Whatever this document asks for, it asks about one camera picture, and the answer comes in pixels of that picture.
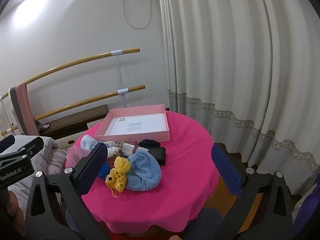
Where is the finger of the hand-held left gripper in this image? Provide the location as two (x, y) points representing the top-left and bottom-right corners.
(0, 134), (16, 154)
(14, 136), (44, 158)

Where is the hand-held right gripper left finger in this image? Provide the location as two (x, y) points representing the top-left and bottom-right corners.
(25, 142), (110, 240)

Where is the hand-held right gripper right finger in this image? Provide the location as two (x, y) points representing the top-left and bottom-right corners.
(211, 143), (293, 240)

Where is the blue sock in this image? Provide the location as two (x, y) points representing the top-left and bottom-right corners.
(97, 162), (112, 180)

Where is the pink mesh bag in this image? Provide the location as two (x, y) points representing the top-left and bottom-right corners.
(65, 145), (88, 168)

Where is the white fuzzy hair tie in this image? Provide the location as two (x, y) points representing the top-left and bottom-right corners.
(107, 147), (122, 158)

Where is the yellow crochet toy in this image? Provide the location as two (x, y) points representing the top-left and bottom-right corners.
(105, 156), (132, 198)

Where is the light blue towel cap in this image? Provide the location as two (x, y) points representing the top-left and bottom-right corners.
(125, 150), (162, 191)

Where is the pink shallow box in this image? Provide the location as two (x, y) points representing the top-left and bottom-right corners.
(94, 104), (170, 143)

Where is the person's left forearm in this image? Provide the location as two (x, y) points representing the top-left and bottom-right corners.
(7, 190), (27, 222)

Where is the light grey duvet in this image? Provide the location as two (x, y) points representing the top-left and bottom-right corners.
(7, 135), (68, 205)

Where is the white storage drawer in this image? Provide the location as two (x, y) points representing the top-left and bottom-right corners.
(59, 130), (88, 152)

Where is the grey towel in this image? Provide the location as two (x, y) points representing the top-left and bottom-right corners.
(9, 87), (28, 135)

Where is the pink towel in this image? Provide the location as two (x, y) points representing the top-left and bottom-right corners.
(15, 82), (40, 137)

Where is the clear pink pouch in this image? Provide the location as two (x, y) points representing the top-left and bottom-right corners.
(121, 142), (139, 155)

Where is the dark wooden bench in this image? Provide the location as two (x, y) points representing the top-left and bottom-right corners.
(37, 104), (110, 140)

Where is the person's leg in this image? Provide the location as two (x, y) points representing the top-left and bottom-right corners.
(192, 207), (225, 238)

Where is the pink tablecloth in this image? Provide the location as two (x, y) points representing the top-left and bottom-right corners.
(65, 110), (222, 233)

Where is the dark navy scrunchie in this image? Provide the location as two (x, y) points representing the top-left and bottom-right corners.
(139, 139), (161, 148)

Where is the black case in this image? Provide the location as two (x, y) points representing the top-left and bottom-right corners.
(147, 147), (167, 166)

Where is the purple cloth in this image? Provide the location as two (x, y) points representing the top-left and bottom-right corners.
(291, 177), (320, 240)

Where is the white pleated curtain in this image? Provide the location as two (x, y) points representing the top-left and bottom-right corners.
(158, 0), (320, 195)

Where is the white barre post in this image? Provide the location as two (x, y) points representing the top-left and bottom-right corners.
(111, 50), (129, 108)
(0, 97), (8, 130)

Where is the short wooden barre rail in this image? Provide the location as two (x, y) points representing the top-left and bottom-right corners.
(0, 85), (146, 137)

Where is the long wooden barre rail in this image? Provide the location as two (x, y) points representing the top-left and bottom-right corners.
(1, 48), (140, 100)

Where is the white power cable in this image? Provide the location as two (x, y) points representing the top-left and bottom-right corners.
(122, 0), (153, 30)

